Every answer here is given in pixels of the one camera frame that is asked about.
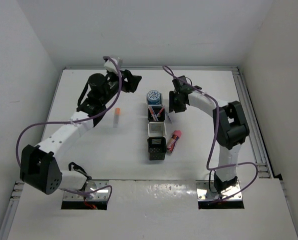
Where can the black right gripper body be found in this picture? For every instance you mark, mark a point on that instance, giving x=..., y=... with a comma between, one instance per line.
x=179, y=93

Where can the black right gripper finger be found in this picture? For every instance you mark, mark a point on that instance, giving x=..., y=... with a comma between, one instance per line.
x=181, y=105
x=171, y=101

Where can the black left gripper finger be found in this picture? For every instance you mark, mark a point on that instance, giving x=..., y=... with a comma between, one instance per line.
x=132, y=80
x=129, y=88

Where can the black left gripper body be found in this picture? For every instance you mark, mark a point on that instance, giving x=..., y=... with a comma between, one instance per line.
x=112, y=83

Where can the orange highlighter pen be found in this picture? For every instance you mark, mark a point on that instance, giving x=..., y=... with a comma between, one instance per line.
x=160, y=111

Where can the thin orange pen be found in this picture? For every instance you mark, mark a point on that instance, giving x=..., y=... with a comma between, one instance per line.
x=156, y=113

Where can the blue patterned round container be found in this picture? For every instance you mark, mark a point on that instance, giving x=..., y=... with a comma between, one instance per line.
x=154, y=93

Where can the orange-capped clear tube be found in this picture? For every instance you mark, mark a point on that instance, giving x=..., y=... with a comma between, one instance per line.
x=116, y=117

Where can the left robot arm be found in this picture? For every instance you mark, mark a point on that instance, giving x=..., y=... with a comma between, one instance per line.
x=39, y=164

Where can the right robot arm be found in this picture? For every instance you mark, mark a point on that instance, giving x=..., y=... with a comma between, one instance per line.
x=230, y=127

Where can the black slotted container far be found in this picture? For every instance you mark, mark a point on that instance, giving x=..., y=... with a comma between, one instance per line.
x=151, y=120

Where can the black slotted container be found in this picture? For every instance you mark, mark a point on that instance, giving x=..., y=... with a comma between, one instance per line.
x=156, y=148
x=151, y=120

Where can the white container under blue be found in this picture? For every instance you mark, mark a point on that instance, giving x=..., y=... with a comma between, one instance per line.
x=154, y=101

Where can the white slotted container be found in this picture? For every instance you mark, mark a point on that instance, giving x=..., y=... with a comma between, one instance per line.
x=156, y=129

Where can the black slotted container near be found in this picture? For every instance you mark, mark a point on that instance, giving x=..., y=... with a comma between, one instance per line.
x=156, y=148

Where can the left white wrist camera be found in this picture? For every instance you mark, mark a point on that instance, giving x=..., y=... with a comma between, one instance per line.
x=113, y=64

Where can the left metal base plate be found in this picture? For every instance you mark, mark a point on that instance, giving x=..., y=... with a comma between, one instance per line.
x=99, y=190

